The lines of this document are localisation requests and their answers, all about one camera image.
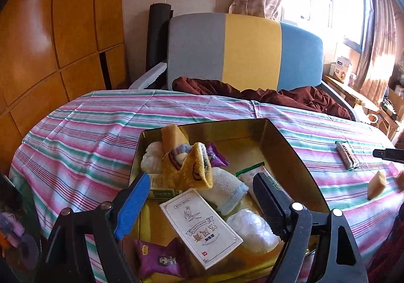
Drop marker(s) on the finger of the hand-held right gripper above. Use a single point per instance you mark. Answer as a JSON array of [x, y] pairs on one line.
[[400, 181], [389, 155]]

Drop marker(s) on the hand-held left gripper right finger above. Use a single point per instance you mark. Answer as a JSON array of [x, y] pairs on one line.
[[270, 204]]

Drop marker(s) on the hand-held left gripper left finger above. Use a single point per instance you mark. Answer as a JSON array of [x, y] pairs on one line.
[[132, 207]]

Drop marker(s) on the white plastic pack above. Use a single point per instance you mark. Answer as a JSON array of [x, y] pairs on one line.
[[252, 229]]

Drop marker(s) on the green medicine box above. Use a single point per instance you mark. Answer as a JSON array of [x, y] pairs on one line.
[[161, 188]]

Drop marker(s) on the clear packet with green edge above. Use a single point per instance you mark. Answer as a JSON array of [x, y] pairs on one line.
[[249, 175]]

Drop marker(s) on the white towel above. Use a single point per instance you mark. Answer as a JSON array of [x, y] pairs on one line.
[[227, 189]]

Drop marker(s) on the white packet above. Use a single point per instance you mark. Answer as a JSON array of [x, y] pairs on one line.
[[151, 156]]

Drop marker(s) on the gold metal tin box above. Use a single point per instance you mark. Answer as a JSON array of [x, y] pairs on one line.
[[277, 150]]

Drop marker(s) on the large purple snack packet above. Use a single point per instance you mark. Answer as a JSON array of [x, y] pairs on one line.
[[161, 257]]

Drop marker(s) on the white carton box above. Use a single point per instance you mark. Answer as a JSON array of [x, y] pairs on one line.
[[202, 226]]

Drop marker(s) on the small purple snack packet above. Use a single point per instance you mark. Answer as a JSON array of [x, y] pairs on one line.
[[217, 155]]

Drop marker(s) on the pink packet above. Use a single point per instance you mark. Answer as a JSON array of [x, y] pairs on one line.
[[394, 171]]

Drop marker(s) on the silver harmonica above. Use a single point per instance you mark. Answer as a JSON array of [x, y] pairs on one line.
[[346, 155]]

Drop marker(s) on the dark red cloth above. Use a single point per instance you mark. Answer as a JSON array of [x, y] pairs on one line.
[[389, 248]]

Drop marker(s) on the wooden side table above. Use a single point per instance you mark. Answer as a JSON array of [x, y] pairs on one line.
[[353, 93]]

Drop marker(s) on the striped pink green cloth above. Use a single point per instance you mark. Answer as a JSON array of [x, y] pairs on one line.
[[79, 131]]

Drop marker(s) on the white cardboard box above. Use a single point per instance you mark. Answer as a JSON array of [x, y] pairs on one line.
[[343, 69]]

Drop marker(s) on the grey round disc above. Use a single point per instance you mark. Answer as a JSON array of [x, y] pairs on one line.
[[28, 253]]

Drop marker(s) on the pink purple object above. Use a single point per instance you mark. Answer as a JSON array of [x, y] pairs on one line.
[[11, 224]]

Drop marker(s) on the maroon cloth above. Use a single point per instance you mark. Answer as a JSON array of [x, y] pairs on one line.
[[208, 85]]

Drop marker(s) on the grey yellow blue sofa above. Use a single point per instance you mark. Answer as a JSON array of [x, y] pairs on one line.
[[202, 46]]

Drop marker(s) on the black rolled mat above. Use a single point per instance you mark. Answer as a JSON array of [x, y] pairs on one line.
[[157, 33]]

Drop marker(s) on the wooden wardrobe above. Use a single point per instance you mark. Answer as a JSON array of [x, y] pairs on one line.
[[47, 33]]

